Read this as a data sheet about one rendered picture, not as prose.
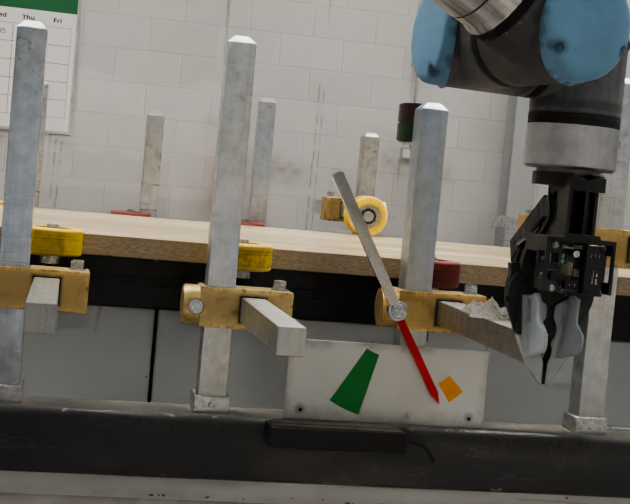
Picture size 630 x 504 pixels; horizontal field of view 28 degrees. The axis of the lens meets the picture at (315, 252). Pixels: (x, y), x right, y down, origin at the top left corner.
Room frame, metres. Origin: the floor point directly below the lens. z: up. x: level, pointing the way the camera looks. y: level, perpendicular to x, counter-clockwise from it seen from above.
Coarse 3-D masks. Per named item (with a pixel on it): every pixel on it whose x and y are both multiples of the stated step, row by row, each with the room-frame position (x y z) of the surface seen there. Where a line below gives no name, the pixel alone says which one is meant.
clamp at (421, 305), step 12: (396, 288) 1.60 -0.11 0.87; (384, 300) 1.57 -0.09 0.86; (408, 300) 1.57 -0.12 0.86; (420, 300) 1.58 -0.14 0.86; (432, 300) 1.58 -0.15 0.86; (444, 300) 1.58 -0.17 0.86; (456, 300) 1.59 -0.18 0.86; (468, 300) 1.59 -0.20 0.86; (480, 300) 1.59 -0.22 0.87; (384, 312) 1.57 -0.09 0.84; (408, 312) 1.58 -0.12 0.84; (420, 312) 1.58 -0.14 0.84; (432, 312) 1.58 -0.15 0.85; (384, 324) 1.58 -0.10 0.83; (396, 324) 1.58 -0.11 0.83; (408, 324) 1.58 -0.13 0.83; (420, 324) 1.58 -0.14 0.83; (432, 324) 1.58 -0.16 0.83
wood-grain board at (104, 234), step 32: (0, 224) 1.70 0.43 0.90; (64, 224) 1.86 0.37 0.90; (96, 224) 1.95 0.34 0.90; (128, 224) 2.05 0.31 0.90; (160, 224) 2.17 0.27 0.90; (192, 224) 2.29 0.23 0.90; (128, 256) 1.68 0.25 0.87; (160, 256) 1.69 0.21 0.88; (192, 256) 1.70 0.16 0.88; (288, 256) 1.72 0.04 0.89; (320, 256) 1.73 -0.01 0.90; (352, 256) 1.74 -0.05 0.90; (384, 256) 1.77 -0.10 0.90; (448, 256) 1.95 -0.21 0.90; (480, 256) 2.06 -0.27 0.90
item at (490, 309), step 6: (474, 300) 1.46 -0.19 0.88; (492, 300) 1.42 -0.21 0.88; (468, 306) 1.43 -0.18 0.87; (474, 306) 1.45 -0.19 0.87; (480, 306) 1.45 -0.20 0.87; (486, 306) 1.40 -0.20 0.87; (492, 306) 1.40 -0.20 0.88; (498, 306) 1.43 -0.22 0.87; (468, 312) 1.42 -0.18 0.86; (474, 312) 1.41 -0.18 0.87; (480, 312) 1.40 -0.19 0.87; (486, 312) 1.39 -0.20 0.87; (492, 312) 1.39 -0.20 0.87; (498, 312) 1.41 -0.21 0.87; (504, 312) 1.42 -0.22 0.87; (492, 318) 1.38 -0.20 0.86; (498, 318) 1.39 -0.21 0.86; (504, 318) 1.40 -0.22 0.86
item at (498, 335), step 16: (448, 304) 1.54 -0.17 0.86; (464, 304) 1.56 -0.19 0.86; (448, 320) 1.53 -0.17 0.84; (464, 320) 1.47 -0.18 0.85; (480, 320) 1.42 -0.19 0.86; (496, 320) 1.39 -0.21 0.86; (464, 336) 1.47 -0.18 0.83; (480, 336) 1.41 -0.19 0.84; (496, 336) 1.36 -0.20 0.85; (512, 336) 1.31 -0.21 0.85; (512, 352) 1.31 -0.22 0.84
